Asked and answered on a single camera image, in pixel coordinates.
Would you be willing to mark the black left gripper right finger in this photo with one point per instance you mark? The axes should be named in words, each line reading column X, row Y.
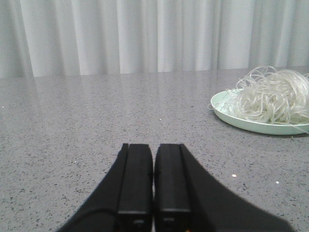
column 189, row 199

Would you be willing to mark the mint green round plate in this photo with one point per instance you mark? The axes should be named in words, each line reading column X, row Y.
column 217, row 102

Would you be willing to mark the white vermicelli noodle bundle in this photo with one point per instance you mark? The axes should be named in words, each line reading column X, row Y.
column 271, row 96

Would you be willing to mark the white pleated curtain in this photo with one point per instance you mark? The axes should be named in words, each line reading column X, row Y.
column 82, row 37

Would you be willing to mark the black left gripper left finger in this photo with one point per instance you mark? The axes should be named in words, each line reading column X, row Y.
column 122, row 202

